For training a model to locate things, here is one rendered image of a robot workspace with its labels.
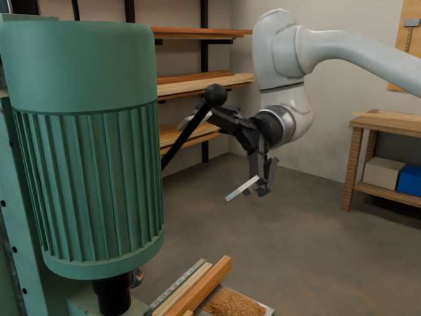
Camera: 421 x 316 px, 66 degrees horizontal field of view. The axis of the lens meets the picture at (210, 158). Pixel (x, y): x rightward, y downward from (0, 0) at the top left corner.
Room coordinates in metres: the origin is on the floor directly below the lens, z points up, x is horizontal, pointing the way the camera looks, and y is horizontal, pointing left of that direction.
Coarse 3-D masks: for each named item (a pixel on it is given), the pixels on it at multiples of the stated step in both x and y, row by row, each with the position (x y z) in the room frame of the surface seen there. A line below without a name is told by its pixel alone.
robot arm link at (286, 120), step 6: (264, 108) 0.67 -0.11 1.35; (270, 108) 0.66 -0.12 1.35; (276, 108) 0.67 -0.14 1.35; (282, 108) 0.68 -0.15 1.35; (270, 114) 0.65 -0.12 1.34; (276, 114) 0.65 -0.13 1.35; (282, 114) 0.65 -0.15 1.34; (288, 114) 0.67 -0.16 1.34; (282, 120) 0.64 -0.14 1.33; (288, 120) 0.65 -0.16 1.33; (294, 120) 0.68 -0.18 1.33; (282, 126) 0.64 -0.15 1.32; (288, 126) 0.65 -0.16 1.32; (294, 126) 0.67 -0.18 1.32; (282, 132) 0.64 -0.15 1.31; (288, 132) 0.64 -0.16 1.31; (282, 138) 0.64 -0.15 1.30; (288, 138) 0.65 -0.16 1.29; (276, 144) 0.64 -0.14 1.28; (282, 144) 0.64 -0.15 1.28
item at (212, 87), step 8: (208, 88) 0.47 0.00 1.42; (216, 88) 0.47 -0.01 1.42; (224, 88) 0.48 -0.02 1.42; (208, 96) 0.47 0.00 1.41; (216, 96) 0.46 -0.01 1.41; (224, 96) 0.47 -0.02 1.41; (208, 104) 0.47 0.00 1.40; (216, 104) 0.47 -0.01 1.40; (200, 112) 0.49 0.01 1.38; (208, 112) 0.49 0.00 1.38; (192, 120) 0.50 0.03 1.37; (200, 120) 0.49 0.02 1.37; (192, 128) 0.50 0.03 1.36; (184, 136) 0.51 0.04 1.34; (176, 144) 0.51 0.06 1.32; (168, 152) 0.53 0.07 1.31; (176, 152) 0.52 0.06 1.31; (168, 160) 0.53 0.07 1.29
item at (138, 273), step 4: (136, 268) 0.56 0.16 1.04; (140, 268) 0.56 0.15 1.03; (132, 272) 0.56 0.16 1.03; (136, 272) 0.56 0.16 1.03; (140, 272) 0.56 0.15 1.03; (132, 276) 0.56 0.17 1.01; (136, 276) 0.56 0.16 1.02; (140, 276) 0.56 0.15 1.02; (132, 280) 0.56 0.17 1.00; (136, 280) 0.56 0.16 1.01; (140, 280) 0.56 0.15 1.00; (132, 284) 0.56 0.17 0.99; (136, 284) 0.56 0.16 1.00; (132, 288) 0.57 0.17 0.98
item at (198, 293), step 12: (216, 264) 0.70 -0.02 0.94; (228, 264) 0.71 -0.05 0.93; (204, 276) 0.65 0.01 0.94; (216, 276) 0.66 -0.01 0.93; (192, 288) 0.61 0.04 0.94; (204, 288) 0.62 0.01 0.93; (180, 300) 0.57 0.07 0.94; (192, 300) 0.58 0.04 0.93; (168, 312) 0.54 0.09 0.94; (180, 312) 0.54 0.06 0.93
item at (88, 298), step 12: (84, 288) 0.46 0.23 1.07; (72, 300) 0.44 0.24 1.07; (84, 300) 0.44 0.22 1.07; (96, 300) 0.44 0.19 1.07; (132, 300) 0.44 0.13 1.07; (72, 312) 0.43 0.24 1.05; (84, 312) 0.41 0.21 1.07; (96, 312) 0.41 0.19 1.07; (132, 312) 0.41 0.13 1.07; (144, 312) 0.41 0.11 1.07
